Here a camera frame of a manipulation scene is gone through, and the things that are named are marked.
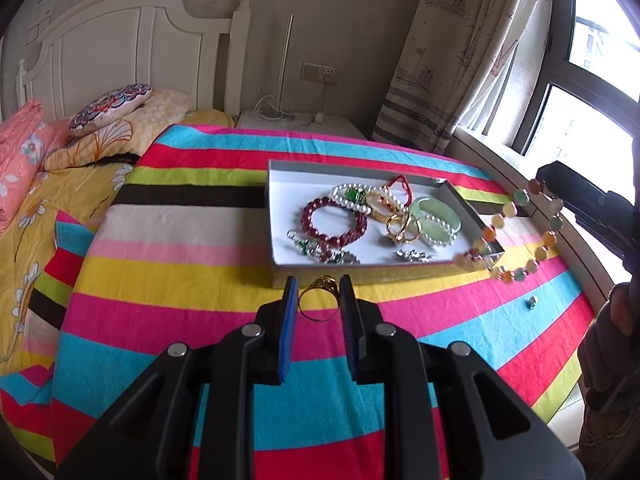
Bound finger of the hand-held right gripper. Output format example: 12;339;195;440
535;162;621;248

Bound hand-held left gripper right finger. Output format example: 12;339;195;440
337;273;586;480

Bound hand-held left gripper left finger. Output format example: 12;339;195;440
55;275;300;480

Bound gold ring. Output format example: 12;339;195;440
298;275;344;324

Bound silver chain ornament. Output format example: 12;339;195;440
286;229;361;266

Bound multicolour bead bracelet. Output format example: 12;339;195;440
452;181;566;284

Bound small silver brooch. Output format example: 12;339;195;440
395;247;437;264

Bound gold linked rings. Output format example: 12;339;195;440
384;211;422;245

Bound grey cardboard box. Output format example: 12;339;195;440
266;159;506;290

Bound gold bangle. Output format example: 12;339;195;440
364;189;404;222

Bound green pendant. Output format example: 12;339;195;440
345;174;410;206

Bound white pearl necklace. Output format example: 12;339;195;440
329;181;459;249

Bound person's right forearm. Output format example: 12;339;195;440
576;317;640;463

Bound person's right hand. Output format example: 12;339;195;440
607;282;640;337

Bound colourful striped blanket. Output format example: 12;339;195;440
0;122;599;480

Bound dark framed window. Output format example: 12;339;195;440
515;0;640;173

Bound green jade bangle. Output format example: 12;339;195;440
409;196;464;247

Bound printed beige curtain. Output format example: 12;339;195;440
372;0;557;157

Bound white nightstand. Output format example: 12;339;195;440
235;110;366;141

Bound yellow floral bedsheet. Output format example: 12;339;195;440
0;107;236;377

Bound yellow patterned pillow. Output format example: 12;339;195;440
44;89;194;171

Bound white pole lamp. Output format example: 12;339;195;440
252;16;314;124

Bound embroidered floral cushion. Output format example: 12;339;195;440
69;83;153;138

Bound pink folded quilt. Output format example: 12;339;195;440
0;99;72;234

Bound white wooden headboard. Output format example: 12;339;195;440
15;0;254;122

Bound dark red bead bracelet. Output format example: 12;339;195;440
299;196;370;252

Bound white charger with cable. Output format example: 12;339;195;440
305;80;332;124

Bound wall socket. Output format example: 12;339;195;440
301;61;340;84

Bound white paper wall notice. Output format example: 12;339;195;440
27;0;57;44

